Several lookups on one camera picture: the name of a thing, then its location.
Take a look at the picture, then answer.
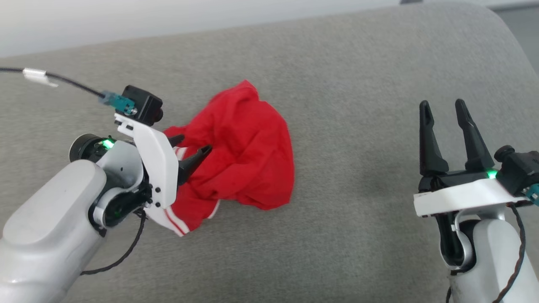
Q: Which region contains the camera cable with teal connector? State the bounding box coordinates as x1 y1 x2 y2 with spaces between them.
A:
0 67 136 117
521 183 539 207

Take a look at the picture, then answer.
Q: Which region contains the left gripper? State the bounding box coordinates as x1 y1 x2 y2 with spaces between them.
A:
115 113 212 210

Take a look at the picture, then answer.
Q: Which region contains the grey fabric sofa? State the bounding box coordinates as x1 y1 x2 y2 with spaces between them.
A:
0 1 539 303

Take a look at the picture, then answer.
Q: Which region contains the red white baseball shirt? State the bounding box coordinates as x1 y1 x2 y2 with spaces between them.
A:
162 80 295 237

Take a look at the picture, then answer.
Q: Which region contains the thin black twisted cable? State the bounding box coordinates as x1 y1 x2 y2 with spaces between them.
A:
495 202 528 303
80 210 147 276

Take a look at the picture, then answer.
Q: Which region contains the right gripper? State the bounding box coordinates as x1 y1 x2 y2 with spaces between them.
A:
414 99 527 217

